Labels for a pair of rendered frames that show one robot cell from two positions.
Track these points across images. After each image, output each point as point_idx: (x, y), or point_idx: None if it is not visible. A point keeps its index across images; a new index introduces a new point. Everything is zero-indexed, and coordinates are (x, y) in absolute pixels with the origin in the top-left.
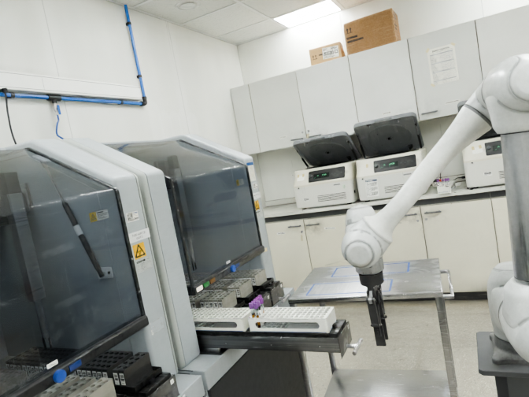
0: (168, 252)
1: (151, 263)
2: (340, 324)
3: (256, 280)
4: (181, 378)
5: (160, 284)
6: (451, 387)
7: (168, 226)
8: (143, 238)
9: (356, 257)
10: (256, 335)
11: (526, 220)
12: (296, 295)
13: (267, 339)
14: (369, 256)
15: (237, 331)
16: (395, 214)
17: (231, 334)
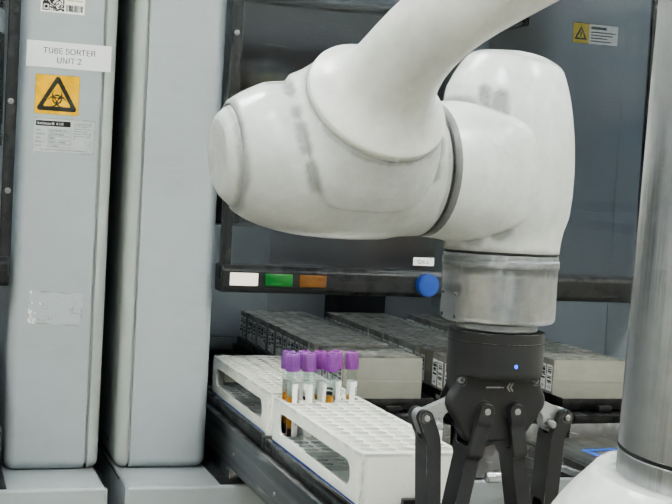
0: (169, 139)
1: (90, 143)
2: None
3: (557, 375)
4: (75, 475)
5: (123, 217)
6: None
7: (191, 68)
8: (83, 68)
9: (215, 166)
10: (271, 456)
11: (653, 90)
12: (564, 442)
13: (272, 474)
14: (229, 164)
15: (259, 429)
16: (388, 35)
17: (248, 433)
